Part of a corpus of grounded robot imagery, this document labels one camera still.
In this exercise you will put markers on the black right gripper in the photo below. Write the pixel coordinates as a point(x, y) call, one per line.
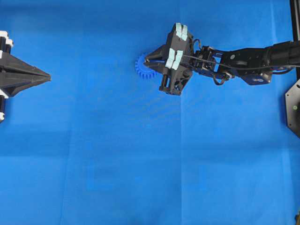
point(169, 60)

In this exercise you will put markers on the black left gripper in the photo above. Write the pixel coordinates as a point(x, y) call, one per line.
point(10, 87)

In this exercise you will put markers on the blue small gear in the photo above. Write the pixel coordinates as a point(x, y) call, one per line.
point(143, 71)

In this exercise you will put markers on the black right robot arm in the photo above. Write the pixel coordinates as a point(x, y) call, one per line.
point(255, 66)

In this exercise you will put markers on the blue table mat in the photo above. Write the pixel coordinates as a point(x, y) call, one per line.
point(99, 145)

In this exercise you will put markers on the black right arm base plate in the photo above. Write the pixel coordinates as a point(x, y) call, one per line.
point(292, 103)

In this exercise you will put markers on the black aluminium frame rail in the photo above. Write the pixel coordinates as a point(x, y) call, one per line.
point(295, 18)

